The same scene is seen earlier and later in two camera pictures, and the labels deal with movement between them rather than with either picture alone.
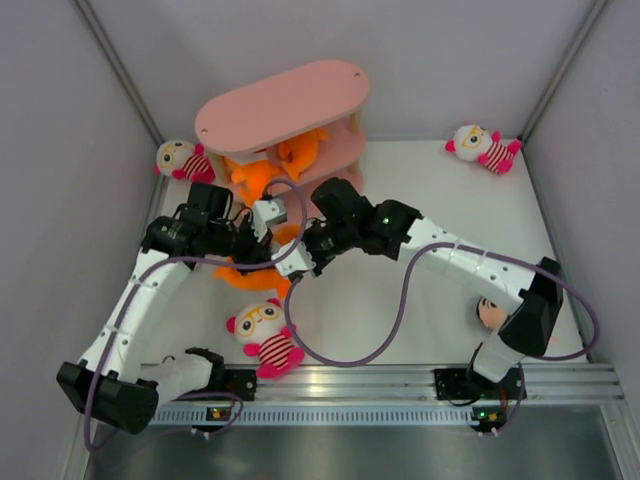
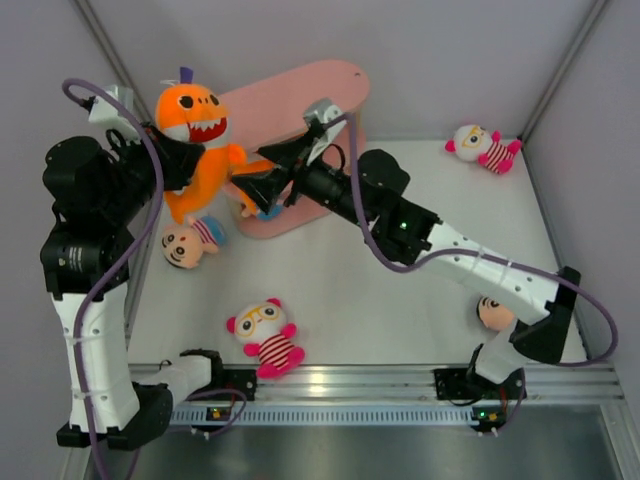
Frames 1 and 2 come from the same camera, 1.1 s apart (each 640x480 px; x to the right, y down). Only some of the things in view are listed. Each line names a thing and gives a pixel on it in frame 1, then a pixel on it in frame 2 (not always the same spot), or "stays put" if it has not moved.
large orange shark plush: [262, 279] → [200, 115]
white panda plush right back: [474, 142] stays put
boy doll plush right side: [491, 314] stays put
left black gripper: [257, 251] → [181, 160]
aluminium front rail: [571, 382] stays put
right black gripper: [321, 264] → [267, 188]
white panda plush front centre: [264, 326] stays put
